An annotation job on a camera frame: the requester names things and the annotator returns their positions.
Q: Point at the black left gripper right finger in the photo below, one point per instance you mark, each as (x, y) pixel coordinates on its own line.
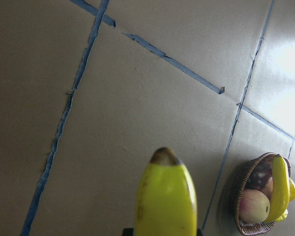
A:
(199, 232)

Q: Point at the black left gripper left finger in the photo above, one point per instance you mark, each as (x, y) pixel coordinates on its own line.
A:
(128, 232)

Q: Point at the yellow banana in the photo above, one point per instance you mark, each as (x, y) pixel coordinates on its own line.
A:
(166, 203)

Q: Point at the brown wicker basket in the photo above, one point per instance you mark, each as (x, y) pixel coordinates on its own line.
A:
(244, 171)

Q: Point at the yellow banana basket middle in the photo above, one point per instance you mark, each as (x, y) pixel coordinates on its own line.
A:
(279, 172)

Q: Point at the yellow banana basket edge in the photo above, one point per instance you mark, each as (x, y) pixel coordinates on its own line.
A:
(284, 193)

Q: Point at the dark purple plum fruit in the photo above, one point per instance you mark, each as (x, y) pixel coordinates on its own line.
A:
(260, 176)

